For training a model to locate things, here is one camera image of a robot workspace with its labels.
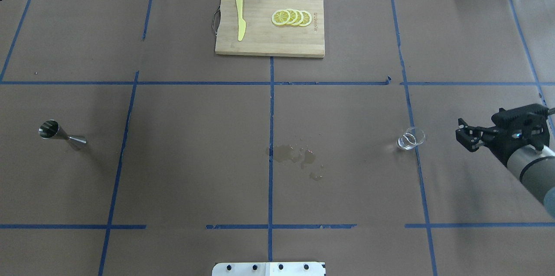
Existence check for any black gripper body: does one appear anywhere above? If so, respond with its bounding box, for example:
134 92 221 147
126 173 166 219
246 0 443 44
482 129 550 168

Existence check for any clear glass cup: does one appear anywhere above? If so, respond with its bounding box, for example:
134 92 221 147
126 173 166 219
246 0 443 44
397 127 428 150

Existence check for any steel double jigger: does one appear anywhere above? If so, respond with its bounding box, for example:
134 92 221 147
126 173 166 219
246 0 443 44
38 120 88 150

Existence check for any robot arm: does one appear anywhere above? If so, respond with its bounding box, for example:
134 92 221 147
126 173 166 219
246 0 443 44
455 114 555 217

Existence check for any back lemon slice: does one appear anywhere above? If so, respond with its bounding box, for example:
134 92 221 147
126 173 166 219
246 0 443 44
297 10 313 27

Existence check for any bamboo cutting board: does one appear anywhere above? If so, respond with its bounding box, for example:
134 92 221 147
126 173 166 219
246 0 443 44
215 0 325 58

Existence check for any yellow plastic knife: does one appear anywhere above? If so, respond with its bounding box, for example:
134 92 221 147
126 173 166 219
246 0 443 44
235 0 247 42

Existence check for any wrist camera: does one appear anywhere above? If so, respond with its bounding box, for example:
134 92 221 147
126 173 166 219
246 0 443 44
491 104 554 138

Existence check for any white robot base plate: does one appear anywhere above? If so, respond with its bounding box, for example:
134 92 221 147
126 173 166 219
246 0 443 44
211 261 326 276

